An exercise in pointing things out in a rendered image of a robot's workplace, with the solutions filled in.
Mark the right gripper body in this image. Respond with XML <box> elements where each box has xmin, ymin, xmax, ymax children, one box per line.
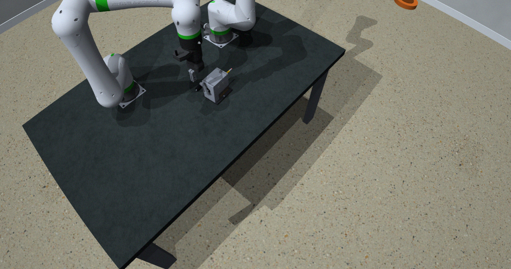
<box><xmin>172</xmin><ymin>33</ymin><xmax>204</xmax><ymax>73</ymax></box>

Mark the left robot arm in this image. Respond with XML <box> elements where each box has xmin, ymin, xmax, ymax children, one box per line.
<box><xmin>200</xmin><ymin>0</ymin><xmax>256</xmax><ymax>44</ymax></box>

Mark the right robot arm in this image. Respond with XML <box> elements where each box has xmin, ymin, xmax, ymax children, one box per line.
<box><xmin>51</xmin><ymin>0</ymin><xmax>201</xmax><ymax>108</ymax></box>

